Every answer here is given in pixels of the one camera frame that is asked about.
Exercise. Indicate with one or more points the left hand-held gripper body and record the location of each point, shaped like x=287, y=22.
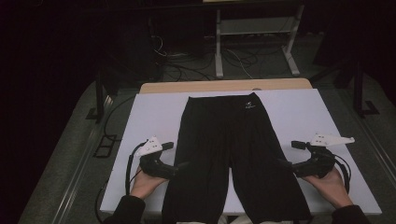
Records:
x=155, y=166

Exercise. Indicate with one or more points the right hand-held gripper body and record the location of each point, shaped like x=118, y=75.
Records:
x=317, y=163

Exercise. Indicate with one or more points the black pants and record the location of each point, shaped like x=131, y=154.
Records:
x=218, y=149

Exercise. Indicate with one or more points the person's left hand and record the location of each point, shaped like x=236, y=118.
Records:
x=146, y=183

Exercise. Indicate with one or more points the person's right hand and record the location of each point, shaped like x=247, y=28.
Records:
x=330, y=186

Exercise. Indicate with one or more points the white board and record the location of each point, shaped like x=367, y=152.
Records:
x=155, y=121

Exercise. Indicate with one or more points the black metal stand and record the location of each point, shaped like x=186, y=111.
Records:
x=358, y=90
x=99, y=99

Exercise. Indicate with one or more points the wooden table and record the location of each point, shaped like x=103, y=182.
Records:
x=218, y=85

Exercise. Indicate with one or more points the white metal stand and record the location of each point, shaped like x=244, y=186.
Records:
x=255, y=25

